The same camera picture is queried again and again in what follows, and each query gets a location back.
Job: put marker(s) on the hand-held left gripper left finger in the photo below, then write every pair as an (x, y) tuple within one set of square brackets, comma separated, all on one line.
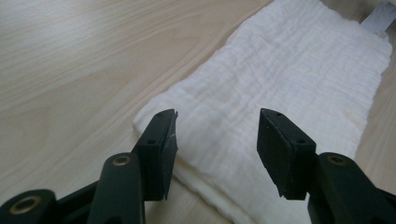
[(158, 155)]

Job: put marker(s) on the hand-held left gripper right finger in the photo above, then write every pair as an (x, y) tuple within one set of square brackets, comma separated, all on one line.
[(285, 155)]

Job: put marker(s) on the white cotton towel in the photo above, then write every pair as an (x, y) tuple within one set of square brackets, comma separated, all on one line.
[(280, 102)]

